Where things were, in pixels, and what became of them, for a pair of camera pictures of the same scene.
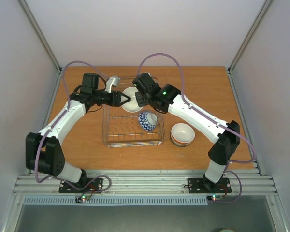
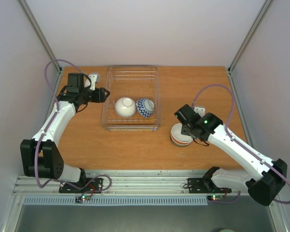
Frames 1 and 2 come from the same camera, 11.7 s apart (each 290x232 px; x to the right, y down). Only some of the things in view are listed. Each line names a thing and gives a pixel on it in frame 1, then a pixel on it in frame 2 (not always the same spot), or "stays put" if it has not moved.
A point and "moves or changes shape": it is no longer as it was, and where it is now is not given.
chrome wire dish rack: [122, 128] moves or changes shape
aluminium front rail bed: [146, 182] stays put
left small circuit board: [78, 199] stays put
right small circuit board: [214, 197] stays put
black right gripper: [140, 98] → [186, 118]
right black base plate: [203, 185] stays put
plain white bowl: [132, 105] moves or changes shape
